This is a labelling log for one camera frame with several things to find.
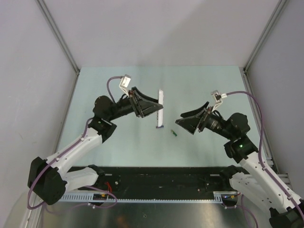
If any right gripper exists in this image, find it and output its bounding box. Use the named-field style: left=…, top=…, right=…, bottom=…
left=175, top=102, right=234, bottom=140

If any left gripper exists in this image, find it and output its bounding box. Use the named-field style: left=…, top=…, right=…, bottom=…
left=107, top=87, right=162, bottom=122

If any white remote control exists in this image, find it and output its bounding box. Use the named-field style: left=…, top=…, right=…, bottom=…
left=155, top=89, right=165, bottom=129

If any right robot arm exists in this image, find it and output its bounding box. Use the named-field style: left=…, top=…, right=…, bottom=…
left=175, top=103, right=304, bottom=228

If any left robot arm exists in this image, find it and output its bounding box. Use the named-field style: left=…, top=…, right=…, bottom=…
left=28, top=87, right=163, bottom=209

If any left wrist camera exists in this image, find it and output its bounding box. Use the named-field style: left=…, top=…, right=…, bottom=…
left=119, top=74, right=131, bottom=89

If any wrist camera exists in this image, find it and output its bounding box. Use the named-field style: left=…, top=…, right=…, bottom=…
left=119, top=74, right=131, bottom=89
left=211, top=90, right=227, bottom=103

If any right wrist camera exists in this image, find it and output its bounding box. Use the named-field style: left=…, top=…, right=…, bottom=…
left=211, top=90, right=227, bottom=103

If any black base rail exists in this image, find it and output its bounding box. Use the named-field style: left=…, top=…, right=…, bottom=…
left=68, top=166, right=252, bottom=200

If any white cable duct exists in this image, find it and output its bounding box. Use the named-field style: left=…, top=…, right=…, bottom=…
left=59, top=191, right=239, bottom=204

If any left aluminium frame post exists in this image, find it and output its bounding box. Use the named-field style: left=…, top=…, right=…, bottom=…
left=35, top=0, right=80, bottom=75

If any aluminium frame post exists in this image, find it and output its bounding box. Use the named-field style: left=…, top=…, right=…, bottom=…
left=35, top=0, right=80, bottom=75
left=243, top=0, right=289, bottom=72

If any right aluminium frame post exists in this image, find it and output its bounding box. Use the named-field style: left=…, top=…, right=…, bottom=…
left=243, top=0, right=289, bottom=72

